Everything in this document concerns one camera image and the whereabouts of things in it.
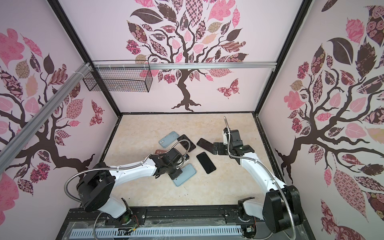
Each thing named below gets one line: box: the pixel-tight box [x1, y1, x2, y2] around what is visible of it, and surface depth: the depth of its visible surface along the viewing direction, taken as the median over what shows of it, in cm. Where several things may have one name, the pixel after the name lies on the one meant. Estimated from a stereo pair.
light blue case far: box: [158, 131, 180, 149], surface depth 107 cm
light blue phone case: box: [173, 164, 197, 187], surface depth 89 cm
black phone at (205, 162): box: [196, 151, 217, 174], surface depth 94 cm
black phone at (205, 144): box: [196, 138, 215, 154], surface depth 103 cm
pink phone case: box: [155, 149, 167, 155], surface depth 100 cm
